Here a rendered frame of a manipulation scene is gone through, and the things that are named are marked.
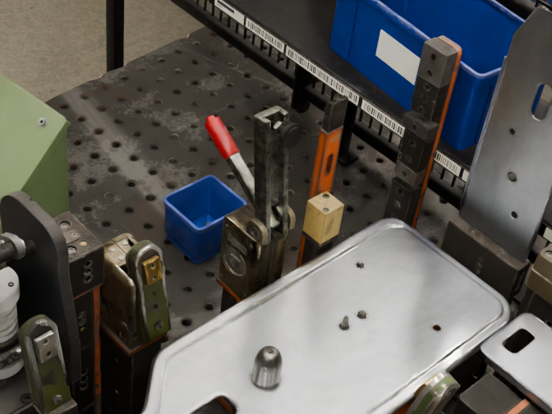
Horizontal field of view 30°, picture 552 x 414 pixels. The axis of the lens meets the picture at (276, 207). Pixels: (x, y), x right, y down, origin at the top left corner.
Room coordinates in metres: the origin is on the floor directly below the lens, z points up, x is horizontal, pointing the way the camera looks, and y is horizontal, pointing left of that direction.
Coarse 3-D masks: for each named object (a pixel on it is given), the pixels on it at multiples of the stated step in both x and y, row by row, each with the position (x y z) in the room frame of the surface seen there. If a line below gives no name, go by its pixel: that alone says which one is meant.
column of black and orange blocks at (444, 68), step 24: (432, 48) 1.15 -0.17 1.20; (456, 48) 1.15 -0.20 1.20; (432, 72) 1.14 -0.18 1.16; (456, 72) 1.15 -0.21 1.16; (432, 96) 1.14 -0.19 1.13; (408, 120) 1.15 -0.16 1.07; (432, 120) 1.14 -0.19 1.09; (408, 144) 1.15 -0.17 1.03; (432, 144) 1.15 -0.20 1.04; (408, 168) 1.14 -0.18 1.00; (408, 192) 1.14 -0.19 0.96; (384, 216) 1.16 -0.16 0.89; (408, 216) 1.14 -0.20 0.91
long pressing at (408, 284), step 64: (320, 256) 0.93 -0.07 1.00; (384, 256) 0.95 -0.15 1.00; (448, 256) 0.97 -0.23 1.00; (256, 320) 0.81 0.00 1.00; (320, 320) 0.83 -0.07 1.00; (384, 320) 0.84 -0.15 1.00; (448, 320) 0.86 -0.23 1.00; (192, 384) 0.71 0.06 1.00; (320, 384) 0.73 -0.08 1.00; (384, 384) 0.75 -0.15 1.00
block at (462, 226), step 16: (448, 224) 1.04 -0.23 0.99; (464, 224) 1.04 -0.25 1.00; (448, 240) 1.04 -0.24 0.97; (464, 240) 1.02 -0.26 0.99; (480, 240) 1.01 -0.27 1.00; (464, 256) 1.02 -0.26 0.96; (480, 256) 1.00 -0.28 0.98; (496, 256) 0.99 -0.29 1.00; (512, 256) 0.99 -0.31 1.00; (480, 272) 1.00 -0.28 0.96; (496, 272) 0.98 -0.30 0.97; (512, 272) 0.97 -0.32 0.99; (496, 288) 0.98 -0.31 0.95; (512, 288) 0.96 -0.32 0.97; (480, 352) 0.97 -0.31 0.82; (464, 368) 0.98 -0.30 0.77; (480, 368) 0.97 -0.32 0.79; (464, 384) 0.98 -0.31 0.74
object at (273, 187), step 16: (256, 112) 0.95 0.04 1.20; (272, 112) 0.94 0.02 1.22; (256, 128) 0.92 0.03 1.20; (272, 128) 0.93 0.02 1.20; (288, 128) 0.91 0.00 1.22; (256, 144) 0.92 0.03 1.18; (272, 144) 0.93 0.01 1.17; (288, 144) 0.90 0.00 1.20; (256, 160) 0.92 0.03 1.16; (272, 160) 0.93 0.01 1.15; (256, 176) 0.92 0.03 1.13; (272, 176) 0.93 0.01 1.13; (256, 192) 0.92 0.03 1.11; (272, 192) 0.92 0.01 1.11; (256, 208) 0.91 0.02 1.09; (272, 208) 0.93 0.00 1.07
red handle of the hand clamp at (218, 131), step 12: (216, 120) 0.99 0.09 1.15; (216, 132) 0.98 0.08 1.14; (228, 132) 0.99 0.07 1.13; (216, 144) 0.98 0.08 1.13; (228, 144) 0.97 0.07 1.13; (228, 156) 0.96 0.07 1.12; (240, 156) 0.97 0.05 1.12; (240, 168) 0.96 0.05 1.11; (240, 180) 0.95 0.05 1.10; (252, 180) 0.95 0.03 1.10; (252, 192) 0.94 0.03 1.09; (252, 204) 0.93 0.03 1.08; (276, 216) 0.93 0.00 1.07
